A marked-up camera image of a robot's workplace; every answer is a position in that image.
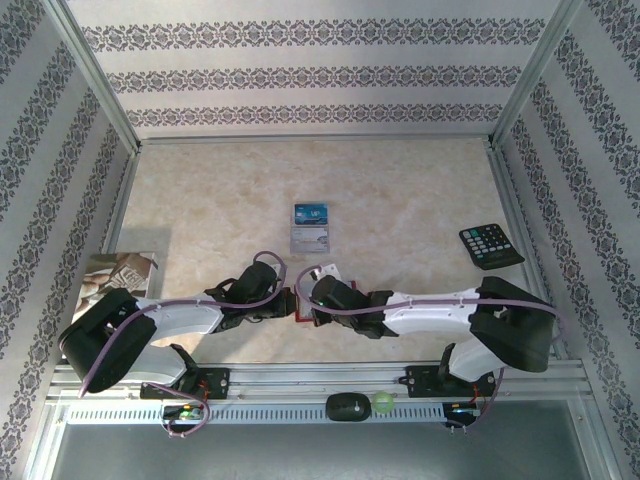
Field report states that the red card holder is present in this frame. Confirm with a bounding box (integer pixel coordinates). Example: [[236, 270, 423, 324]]
[[293, 277, 359, 325]]

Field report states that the white VIP card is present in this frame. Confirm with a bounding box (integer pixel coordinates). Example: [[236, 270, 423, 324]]
[[291, 227, 330, 254]]

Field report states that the blue credit card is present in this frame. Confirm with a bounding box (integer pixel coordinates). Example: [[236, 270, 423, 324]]
[[292, 202, 330, 227]]

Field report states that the black computer mouse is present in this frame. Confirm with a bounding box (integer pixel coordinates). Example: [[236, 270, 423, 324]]
[[324, 392, 372, 423]]

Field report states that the brown white book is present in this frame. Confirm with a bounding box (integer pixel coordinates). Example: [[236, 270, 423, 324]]
[[62, 251, 160, 361]]

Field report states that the black calculator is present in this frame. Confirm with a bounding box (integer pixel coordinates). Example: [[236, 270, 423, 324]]
[[458, 223, 526, 271]]

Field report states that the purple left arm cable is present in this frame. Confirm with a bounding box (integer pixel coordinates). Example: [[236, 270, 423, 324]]
[[79, 250, 287, 440]]

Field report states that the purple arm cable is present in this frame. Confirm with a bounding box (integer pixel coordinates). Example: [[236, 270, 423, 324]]
[[79, 250, 287, 440], [294, 266, 569, 431]]

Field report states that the aluminium front rail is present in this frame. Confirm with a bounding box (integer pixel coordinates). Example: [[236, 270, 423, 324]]
[[47, 362, 586, 404]]

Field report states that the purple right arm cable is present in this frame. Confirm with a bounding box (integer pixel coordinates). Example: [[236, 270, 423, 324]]
[[294, 266, 569, 431]]

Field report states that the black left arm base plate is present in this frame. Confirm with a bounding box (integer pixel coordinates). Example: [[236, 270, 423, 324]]
[[141, 367, 231, 400]]

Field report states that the white slotted cable duct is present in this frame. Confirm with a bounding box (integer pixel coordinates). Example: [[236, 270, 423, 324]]
[[64, 403, 446, 426]]

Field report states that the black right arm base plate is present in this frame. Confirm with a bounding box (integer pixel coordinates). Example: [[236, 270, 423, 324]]
[[405, 364, 497, 400]]

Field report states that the aluminium back rail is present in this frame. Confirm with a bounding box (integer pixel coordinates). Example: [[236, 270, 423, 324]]
[[137, 132, 494, 147]]

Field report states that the aluminium side rail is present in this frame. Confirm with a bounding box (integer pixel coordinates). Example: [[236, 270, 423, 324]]
[[99, 147, 141, 256], [485, 139, 571, 360]]

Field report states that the aluminium frame post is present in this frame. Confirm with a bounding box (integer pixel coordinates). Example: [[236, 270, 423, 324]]
[[42, 0, 144, 154], [492, 0, 589, 149]]

